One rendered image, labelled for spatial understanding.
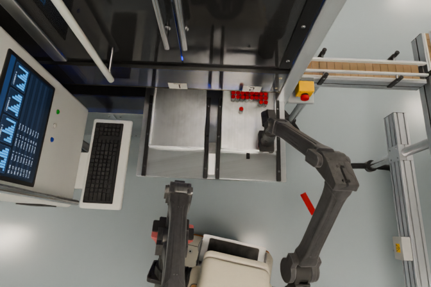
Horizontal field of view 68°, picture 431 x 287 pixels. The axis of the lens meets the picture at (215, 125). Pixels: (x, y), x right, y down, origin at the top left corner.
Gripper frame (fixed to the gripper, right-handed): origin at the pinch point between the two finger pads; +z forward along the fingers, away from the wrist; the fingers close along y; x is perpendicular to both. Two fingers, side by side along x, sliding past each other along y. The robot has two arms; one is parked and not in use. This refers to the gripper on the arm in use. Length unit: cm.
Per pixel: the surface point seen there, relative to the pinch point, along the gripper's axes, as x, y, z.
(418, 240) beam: -89, -32, 39
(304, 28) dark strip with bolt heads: -4, 16, -62
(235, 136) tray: 13.0, 5.9, 1.1
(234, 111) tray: 14.0, 18.9, -0.8
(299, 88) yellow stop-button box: -14.5, 23.5, -16.9
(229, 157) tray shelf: 15.5, -4.1, 2.9
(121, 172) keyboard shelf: 68, -11, 12
